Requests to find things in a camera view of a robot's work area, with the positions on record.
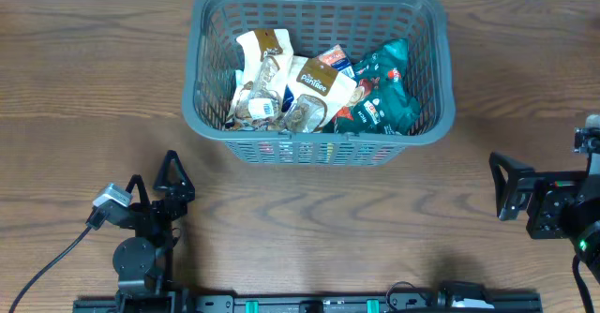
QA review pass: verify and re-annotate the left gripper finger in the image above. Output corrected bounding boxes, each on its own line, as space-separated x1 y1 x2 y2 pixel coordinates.
124 173 152 207
153 150 195 196

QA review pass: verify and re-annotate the green Nescafe coffee bag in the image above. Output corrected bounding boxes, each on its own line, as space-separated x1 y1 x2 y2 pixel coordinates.
322 38 421 135

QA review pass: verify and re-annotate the beige mushroom snack bag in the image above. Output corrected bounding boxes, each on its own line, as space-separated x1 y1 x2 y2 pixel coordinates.
283 56 357 133

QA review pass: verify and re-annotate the Kleenex tissue multipack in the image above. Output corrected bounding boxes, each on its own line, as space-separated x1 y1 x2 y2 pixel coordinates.
285 45 357 107

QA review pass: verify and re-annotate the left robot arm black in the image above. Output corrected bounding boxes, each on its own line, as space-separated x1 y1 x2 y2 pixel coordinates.
108 150 196 297

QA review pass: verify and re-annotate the grey plastic basket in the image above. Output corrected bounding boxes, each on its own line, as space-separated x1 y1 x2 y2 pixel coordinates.
182 0 456 166

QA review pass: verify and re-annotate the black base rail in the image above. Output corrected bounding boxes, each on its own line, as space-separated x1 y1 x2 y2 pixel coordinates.
72 281 543 313

